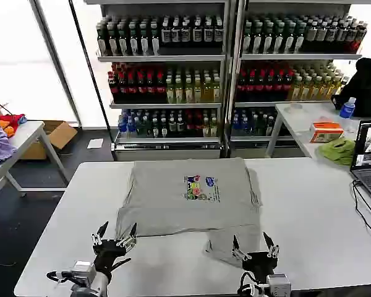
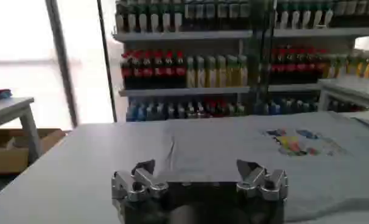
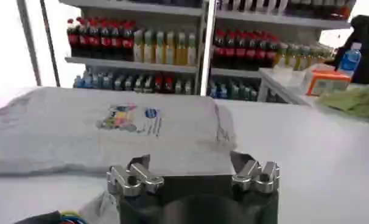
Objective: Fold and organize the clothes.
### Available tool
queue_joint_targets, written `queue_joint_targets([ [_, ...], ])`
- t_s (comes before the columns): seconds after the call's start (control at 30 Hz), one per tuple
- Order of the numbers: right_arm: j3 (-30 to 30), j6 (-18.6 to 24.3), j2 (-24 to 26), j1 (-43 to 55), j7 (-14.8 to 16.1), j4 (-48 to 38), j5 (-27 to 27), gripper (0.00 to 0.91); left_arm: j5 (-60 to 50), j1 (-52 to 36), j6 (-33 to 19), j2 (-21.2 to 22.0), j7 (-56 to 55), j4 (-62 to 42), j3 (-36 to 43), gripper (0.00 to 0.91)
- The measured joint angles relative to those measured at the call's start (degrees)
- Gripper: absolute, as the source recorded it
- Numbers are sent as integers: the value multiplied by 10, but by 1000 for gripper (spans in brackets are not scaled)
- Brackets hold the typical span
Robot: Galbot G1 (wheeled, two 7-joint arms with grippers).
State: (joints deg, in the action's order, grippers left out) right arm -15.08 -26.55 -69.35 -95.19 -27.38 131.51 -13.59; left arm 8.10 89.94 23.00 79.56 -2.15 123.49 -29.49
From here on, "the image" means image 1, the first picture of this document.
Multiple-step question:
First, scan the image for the white side table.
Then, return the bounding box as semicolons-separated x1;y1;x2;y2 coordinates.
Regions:
265;101;371;160

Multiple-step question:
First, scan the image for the orange cardboard box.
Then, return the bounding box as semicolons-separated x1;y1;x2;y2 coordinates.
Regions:
309;121;344;144

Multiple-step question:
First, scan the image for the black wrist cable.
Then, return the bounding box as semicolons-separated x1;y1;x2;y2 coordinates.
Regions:
46;270;72;283
237;271;261;296

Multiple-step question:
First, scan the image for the black laptop cable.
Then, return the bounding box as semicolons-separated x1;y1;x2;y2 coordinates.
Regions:
352;179;371;227

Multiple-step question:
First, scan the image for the brown cardboard box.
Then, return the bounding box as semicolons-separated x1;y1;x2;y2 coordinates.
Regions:
19;120;79;160

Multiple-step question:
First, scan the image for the red cloth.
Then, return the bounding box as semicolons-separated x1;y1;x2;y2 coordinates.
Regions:
0;113;27;125

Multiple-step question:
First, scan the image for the white paper sheet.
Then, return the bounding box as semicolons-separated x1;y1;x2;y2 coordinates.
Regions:
87;137;104;150

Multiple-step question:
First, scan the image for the grey printed t-shirt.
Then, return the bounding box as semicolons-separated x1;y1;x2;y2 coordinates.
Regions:
114;157;264;269

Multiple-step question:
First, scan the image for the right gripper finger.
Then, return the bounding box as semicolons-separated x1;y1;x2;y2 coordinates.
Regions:
262;231;280;259
232;235;252;260

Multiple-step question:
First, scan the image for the shelf rack of bottles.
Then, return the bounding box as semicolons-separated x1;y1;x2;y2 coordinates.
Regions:
230;0;369;158
83;0;233;161

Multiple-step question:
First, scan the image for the purple cloth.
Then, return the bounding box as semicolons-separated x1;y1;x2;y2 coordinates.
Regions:
0;123;19;162

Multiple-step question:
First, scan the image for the orange cloth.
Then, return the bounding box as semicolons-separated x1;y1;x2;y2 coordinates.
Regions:
0;118;20;139

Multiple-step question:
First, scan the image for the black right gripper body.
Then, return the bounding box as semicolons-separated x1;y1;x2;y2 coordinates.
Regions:
241;251;279;284

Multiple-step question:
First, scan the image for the black slanted pole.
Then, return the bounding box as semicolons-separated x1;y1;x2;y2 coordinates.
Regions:
68;0;119;161

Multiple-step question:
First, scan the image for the grey folding table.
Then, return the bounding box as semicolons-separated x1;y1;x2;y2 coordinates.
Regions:
0;120;70;205

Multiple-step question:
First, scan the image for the open laptop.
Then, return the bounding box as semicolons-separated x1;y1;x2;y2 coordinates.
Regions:
349;118;371;209

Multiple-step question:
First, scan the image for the green cloth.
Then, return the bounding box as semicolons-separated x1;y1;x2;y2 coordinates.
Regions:
317;137;357;167

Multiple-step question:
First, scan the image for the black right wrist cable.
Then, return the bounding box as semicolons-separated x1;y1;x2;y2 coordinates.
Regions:
237;271;261;296

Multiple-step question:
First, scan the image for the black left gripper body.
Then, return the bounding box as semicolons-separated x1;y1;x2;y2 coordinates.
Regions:
92;238;132;275

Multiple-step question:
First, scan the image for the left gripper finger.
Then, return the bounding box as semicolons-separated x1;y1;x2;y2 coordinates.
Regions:
91;220;109;248
116;222;138;252

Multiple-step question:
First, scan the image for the blue plastic bottle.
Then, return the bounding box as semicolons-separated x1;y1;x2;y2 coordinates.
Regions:
339;97;358;119

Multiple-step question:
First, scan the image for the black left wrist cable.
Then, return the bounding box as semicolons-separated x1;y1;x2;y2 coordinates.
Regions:
46;270;72;283

